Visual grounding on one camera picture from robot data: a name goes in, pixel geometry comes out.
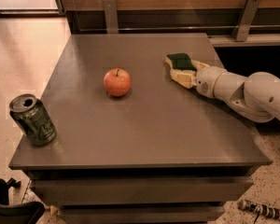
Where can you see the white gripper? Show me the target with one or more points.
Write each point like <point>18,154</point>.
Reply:
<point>205,79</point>

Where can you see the green and yellow sponge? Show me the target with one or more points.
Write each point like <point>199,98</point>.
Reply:
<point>180,61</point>

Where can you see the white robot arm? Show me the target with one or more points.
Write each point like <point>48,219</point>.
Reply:
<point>256,97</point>

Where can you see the red apple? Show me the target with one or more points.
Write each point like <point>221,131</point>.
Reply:
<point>117,82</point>

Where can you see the grey drawer cabinet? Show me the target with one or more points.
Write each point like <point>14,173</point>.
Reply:
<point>158,154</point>

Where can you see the black white striped rod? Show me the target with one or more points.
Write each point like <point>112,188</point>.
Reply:
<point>259,209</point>

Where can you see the green soda can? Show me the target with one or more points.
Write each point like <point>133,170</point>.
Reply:
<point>33,119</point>

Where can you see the right metal wall bracket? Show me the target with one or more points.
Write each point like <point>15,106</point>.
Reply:
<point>241,30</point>

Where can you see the metal wall bracket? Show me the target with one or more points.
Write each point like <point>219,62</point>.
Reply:
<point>111,16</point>
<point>241,30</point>

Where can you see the grey wall shelf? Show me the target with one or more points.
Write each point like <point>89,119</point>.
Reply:
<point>224,41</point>

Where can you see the left metal wall bracket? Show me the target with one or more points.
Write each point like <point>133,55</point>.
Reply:
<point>111,16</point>

